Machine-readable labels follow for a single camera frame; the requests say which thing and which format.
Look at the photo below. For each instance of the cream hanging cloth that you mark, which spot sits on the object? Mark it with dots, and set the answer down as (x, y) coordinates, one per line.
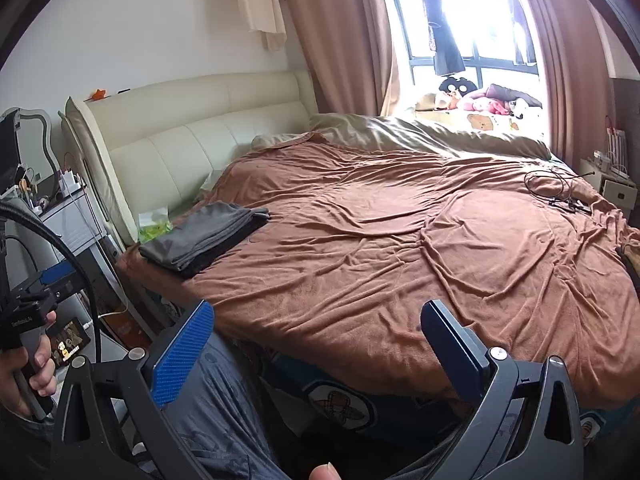
(260, 5)

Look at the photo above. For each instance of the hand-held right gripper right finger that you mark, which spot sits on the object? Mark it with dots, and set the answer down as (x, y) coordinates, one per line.
(455, 355)

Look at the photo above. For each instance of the pink plush toy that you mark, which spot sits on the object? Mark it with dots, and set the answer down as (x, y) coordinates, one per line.
(485, 105)

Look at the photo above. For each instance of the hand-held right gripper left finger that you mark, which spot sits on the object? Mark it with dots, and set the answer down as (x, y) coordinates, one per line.
(182, 355)

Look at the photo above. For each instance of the black screen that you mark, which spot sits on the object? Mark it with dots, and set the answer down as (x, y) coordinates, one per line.
(10, 150)

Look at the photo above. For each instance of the grey patterned pants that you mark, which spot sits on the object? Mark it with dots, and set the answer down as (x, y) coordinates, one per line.
(235, 410)

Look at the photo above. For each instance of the beige duvet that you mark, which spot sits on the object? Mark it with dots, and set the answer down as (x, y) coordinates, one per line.
(400, 135)

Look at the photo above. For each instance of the white charger block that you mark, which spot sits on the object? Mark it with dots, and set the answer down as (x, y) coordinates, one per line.
(72, 182)

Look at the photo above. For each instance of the person's left hand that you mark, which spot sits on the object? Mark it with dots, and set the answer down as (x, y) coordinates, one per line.
(15, 380)

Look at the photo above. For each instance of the brown garment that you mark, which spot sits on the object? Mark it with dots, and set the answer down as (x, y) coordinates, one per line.
(631, 265)

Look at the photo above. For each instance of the short black hanging garment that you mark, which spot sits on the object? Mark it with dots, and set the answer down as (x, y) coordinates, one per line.
(520, 35)

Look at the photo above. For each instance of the brown blanket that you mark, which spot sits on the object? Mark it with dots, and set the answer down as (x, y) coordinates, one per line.
(375, 260)

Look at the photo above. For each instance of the white bedside cabinet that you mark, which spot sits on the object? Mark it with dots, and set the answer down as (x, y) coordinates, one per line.
(75, 230)

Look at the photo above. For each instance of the white black plush toy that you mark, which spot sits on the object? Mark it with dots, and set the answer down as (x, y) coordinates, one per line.
(520, 107)

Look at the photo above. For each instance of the dark grey cushion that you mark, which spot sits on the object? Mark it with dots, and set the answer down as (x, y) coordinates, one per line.
(515, 94)

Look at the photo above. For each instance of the grey t-shirt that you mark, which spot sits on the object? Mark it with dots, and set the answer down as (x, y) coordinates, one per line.
(200, 230)

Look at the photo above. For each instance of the small orange toy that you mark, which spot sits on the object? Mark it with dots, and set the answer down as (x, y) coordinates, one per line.
(98, 94)

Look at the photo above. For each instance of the green tissue pack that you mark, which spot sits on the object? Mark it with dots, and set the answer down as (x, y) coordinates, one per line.
(155, 230)

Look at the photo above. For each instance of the cream leather headboard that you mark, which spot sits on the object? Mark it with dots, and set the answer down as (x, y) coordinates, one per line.
(200, 135)

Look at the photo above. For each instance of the blue cartoon print bed skirt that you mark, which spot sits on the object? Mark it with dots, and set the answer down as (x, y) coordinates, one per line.
(340, 405)

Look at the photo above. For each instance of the white nightstand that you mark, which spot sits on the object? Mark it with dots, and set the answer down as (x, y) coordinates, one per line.
(617, 195)

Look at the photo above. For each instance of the window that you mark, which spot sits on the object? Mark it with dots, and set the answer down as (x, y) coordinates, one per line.
(470, 62)

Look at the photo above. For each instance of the wavy frame mirror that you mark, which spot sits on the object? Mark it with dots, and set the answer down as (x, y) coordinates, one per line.
(42, 130)

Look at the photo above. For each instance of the black yellow plush toy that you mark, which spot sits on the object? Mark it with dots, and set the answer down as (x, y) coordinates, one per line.
(457, 82)

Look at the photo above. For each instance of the beige plush toy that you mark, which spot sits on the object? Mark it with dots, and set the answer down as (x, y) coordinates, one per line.
(445, 101)

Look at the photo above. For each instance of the black folded t-shirt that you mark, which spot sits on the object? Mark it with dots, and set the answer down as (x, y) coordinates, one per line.
(192, 272)

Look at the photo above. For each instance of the person's right hand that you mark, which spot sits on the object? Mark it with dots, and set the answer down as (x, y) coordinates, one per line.
(325, 474)

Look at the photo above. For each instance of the long black hanging garment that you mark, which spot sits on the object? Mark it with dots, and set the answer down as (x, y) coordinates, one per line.
(447, 50)

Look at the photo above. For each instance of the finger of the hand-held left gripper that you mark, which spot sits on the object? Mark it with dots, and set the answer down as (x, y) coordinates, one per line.
(60, 292)
(57, 276)

